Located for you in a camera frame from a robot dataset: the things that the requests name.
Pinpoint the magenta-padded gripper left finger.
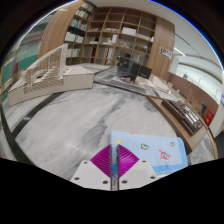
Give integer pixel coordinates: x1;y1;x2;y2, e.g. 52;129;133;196
70;144;112;191

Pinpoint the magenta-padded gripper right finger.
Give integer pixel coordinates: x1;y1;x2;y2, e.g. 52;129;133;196
117;144;158;191

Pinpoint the light blue printed towel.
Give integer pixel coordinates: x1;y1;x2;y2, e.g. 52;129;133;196
109;129;189;176

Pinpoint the brown model on wooden board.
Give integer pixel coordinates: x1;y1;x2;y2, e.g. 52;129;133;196
146;94;209;154

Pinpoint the red bin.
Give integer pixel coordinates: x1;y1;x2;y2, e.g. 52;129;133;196
203;109;215;127

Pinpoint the white architectural model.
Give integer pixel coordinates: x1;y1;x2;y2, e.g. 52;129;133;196
7;43;96;107

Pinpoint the wooden shelf unit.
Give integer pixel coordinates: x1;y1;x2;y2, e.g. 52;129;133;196
64;1;158;68

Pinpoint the wall poster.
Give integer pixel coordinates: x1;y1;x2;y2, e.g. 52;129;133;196
159;45;174;61

